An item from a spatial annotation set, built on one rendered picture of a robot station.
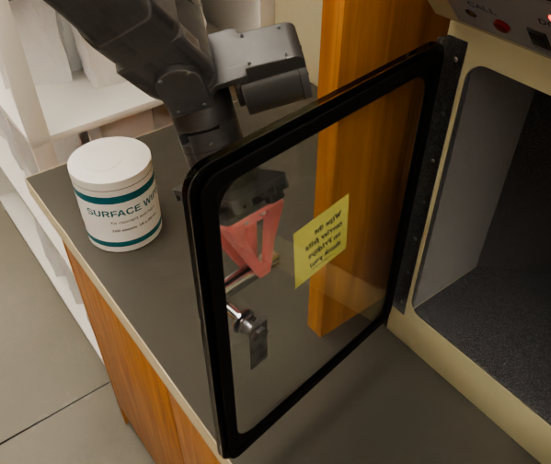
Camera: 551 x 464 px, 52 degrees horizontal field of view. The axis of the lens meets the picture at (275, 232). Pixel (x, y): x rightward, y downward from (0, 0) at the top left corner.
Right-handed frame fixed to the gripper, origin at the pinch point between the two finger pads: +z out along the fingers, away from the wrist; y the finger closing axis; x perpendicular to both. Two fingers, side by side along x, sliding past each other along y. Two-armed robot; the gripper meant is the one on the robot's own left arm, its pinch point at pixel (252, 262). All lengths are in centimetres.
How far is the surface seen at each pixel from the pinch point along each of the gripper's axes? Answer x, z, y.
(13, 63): -9, -24, 79
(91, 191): -0.8, -3.3, 40.6
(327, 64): -13.8, -15.7, -2.4
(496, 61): -21.4, -12.7, -15.8
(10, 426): 22, 74, 131
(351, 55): -15.2, -16.0, -4.6
